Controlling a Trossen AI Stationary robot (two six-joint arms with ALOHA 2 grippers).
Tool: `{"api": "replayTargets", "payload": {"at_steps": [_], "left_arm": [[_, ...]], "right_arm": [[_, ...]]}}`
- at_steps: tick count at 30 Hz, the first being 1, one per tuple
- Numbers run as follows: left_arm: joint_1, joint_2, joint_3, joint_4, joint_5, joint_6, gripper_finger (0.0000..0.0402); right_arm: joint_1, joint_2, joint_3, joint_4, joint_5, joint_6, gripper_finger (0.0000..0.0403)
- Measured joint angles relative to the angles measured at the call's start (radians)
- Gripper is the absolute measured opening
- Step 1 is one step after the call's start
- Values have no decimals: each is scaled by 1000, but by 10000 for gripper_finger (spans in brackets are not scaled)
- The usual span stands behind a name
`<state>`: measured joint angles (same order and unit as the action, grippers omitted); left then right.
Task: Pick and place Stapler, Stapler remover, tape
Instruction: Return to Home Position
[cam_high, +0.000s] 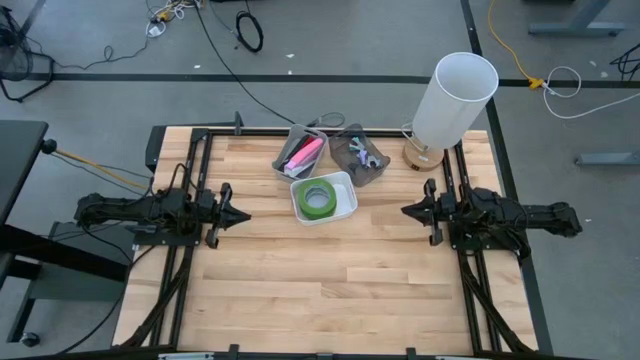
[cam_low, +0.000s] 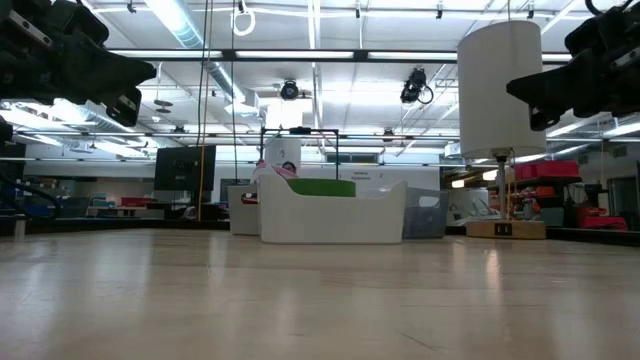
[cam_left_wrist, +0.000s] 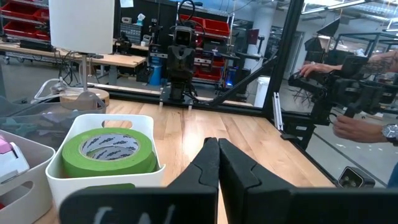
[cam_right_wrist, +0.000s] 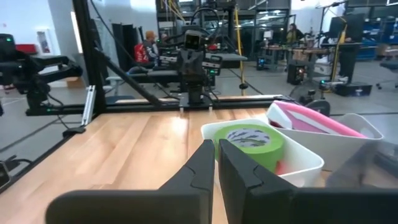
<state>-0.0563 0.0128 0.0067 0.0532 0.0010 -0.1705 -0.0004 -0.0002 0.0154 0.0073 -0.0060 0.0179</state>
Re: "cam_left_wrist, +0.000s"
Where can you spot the red storage bin shelf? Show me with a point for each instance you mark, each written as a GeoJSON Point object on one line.
{"type": "Point", "coordinates": [18, 29]}
{"type": "Point", "coordinates": [217, 28]}

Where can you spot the silver aluminium extrusion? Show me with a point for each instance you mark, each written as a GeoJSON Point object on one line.
{"type": "Point", "coordinates": [277, 112]}

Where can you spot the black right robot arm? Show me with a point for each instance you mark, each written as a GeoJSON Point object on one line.
{"type": "Point", "coordinates": [180, 90]}

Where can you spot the black studio light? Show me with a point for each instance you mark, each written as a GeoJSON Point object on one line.
{"type": "Point", "coordinates": [331, 29]}

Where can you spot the green masking tape roll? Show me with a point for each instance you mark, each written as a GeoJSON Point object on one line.
{"type": "Point", "coordinates": [109, 168]}

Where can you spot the person's left hand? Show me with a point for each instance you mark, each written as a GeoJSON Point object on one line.
{"type": "Point", "coordinates": [357, 130]}

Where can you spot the white waste bin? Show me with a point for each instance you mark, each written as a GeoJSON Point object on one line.
{"type": "Point", "coordinates": [261, 93]}

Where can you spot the black depth camera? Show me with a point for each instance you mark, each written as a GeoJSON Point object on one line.
{"type": "Point", "coordinates": [354, 179]}

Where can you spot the white plastic bin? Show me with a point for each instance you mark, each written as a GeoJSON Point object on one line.
{"type": "Point", "coordinates": [68, 186]}

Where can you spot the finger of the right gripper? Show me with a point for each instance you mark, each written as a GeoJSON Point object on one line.
{"type": "Point", "coordinates": [178, 62]}
{"type": "Point", "coordinates": [185, 62]}

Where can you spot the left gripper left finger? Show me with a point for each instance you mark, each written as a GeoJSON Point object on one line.
{"type": "Point", "coordinates": [186, 202]}

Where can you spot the grey plastic bin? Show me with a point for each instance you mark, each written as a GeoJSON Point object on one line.
{"type": "Point", "coordinates": [31, 186]}

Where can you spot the person's hand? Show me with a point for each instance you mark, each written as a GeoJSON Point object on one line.
{"type": "Point", "coordinates": [311, 69]}
{"type": "Point", "coordinates": [357, 130]}

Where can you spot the white shade table lamp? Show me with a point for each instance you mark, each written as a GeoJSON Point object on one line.
{"type": "Point", "coordinates": [81, 28]}

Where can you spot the wooden workbench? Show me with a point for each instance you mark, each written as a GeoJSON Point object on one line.
{"type": "Point", "coordinates": [124, 60]}

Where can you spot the grey small parts cabinet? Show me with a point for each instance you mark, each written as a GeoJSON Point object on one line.
{"type": "Point", "coordinates": [130, 32]}

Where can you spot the white paper sheet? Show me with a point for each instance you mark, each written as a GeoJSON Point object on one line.
{"type": "Point", "coordinates": [126, 3]}

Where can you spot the person's right hand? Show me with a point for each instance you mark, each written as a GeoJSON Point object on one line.
{"type": "Point", "coordinates": [311, 69]}

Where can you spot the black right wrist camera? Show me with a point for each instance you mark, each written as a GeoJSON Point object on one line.
{"type": "Point", "coordinates": [183, 36]}

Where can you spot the blue barrel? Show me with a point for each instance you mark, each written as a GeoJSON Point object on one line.
{"type": "Point", "coordinates": [155, 76]}

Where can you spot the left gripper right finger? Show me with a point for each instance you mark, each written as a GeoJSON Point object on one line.
{"type": "Point", "coordinates": [264, 202]}

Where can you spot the dark translucent plastic bin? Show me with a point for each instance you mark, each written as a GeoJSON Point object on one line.
{"type": "Point", "coordinates": [31, 112]}

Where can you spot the person's right forearm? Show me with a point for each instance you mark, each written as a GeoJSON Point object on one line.
{"type": "Point", "coordinates": [385, 62]}

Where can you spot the wristwatch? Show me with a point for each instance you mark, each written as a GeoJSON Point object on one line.
{"type": "Point", "coordinates": [391, 132]}

